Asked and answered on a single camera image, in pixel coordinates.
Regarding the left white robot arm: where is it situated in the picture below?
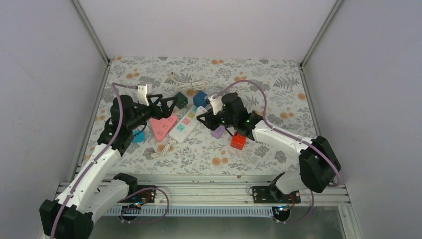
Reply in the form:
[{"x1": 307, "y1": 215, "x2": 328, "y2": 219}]
[{"x1": 39, "y1": 94, "x2": 178, "y2": 239}]

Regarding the pink triangular power strip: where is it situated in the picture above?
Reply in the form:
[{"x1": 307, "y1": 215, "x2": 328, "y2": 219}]
[{"x1": 149, "y1": 115, "x2": 177, "y2": 142}]

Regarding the coiled white power cable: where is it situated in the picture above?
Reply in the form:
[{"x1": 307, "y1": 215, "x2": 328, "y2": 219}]
[{"x1": 169, "y1": 72, "x2": 210, "y2": 93}]

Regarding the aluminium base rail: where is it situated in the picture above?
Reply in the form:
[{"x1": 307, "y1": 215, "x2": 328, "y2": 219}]
[{"x1": 139, "y1": 181, "x2": 351, "y2": 206}]

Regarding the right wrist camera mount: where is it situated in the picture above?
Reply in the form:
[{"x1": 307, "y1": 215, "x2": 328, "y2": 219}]
[{"x1": 208, "y1": 94, "x2": 223, "y2": 115}]

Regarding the purple power strip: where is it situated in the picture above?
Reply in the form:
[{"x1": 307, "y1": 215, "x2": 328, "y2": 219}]
[{"x1": 211, "y1": 125, "x2": 226, "y2": 139}]

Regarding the blue cube socket adapter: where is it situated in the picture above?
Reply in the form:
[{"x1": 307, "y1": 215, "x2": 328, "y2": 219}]
[{"x1": 193, "y1": 91, "x2": 208, "y2": 108}]

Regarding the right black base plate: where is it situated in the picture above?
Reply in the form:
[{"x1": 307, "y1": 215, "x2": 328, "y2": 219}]
[{"x1": 248, "y1": 186, "x2": 301, "y2": 204}]

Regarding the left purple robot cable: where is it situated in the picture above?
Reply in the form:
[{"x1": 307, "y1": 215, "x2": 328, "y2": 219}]
[{"x1": 49, "y1": 82, "x2": 139, "y2": 239}]

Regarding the red cube socket adapter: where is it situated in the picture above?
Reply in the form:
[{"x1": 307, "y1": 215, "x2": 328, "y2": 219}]
[{"x1": 230, "y1": 132, "x2": 247, "y2": 150}]

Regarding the cyan small socket adapter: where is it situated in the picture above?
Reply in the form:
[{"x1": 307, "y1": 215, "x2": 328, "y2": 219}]
[{"x1": 132, "y1": 130, "x2": 145, "y2": 143}]

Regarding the dark green cube adapter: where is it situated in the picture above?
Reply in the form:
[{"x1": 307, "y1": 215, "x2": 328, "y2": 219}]
[{"x1": 175, "y1": 92, "x2": 188, "y2": 109}]

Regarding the white multicolour power strip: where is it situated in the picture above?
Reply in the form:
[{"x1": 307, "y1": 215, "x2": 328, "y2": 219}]
[{"x1": 169, "y1": 106, "x2": 207, "y2": 143}]

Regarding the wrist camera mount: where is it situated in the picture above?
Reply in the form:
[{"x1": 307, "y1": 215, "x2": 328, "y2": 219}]
[
  {"x1": 137, "y1": 84, "x2": 151, "y2": 106},
  {"x1": 208, "y1": 94, "x2": 223, "y2": 115}
]

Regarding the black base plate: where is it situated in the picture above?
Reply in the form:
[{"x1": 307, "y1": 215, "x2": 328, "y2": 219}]
[
  {"x1": 120, "y1": 185, "x2": 156, "y2": 204},
  {"x1": 248, "y1": 186, "x2": 301, "y2": 204}
]

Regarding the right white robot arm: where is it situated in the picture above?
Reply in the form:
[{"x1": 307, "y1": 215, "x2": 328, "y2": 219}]
[{"x1": 196, "y1": 93, "x2": 341, "y2": 203}]

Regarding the braided white cable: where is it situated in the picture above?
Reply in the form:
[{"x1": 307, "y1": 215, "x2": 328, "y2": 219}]
[{"x1": 150, "y1": 138, "x2": 178, "y2": 159}]

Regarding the floral patterned table mat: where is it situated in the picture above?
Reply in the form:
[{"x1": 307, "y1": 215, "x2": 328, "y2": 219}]
[{"x1": 79, "y1": 56, "x2": 325, "y2": 176}]

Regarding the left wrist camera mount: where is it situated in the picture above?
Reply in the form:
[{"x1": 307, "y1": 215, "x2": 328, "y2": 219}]
[{"x1": 137, "y1": 84, "x2": 151, "y2": 106}]

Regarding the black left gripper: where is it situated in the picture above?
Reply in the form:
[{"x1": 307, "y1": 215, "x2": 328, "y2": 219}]
[{"x1": 127, "y1": 94, "x2": 178, "y2": 130}]

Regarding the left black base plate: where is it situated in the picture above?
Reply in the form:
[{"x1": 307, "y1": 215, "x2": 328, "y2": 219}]
[{"x1": 120, "y1": 185, "x2": 156, "y2": 204}]

